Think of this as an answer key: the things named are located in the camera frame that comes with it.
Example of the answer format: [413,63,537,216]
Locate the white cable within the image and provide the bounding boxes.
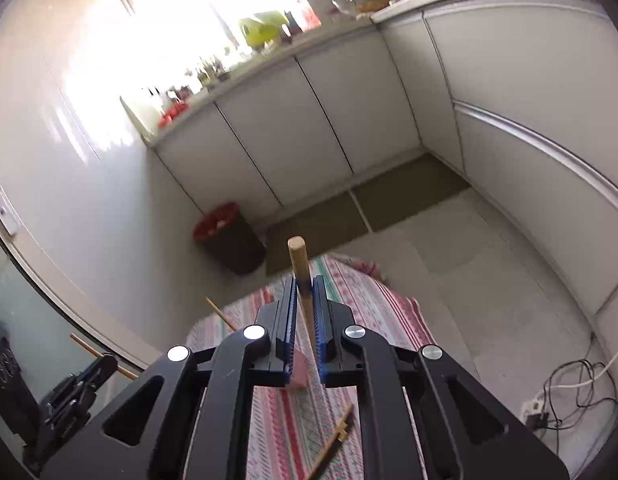
[526,334,618,411]

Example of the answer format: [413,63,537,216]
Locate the pink perforated utensil holder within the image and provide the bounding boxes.
[286,348,309,390]

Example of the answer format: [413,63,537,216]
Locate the patterned woven tablecloth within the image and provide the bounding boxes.
[185,254,435,479]

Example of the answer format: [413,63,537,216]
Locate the black chopstick gold band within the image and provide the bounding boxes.
[305,404,355,480]

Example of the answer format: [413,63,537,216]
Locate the green yellow watering can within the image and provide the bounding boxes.
[239,11,292,51]

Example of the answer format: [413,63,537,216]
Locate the dark red-rimmed waste bin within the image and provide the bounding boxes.
[192,202,267,275]

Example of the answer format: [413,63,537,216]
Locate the white power strip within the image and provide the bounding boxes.
[518,391,544,425]

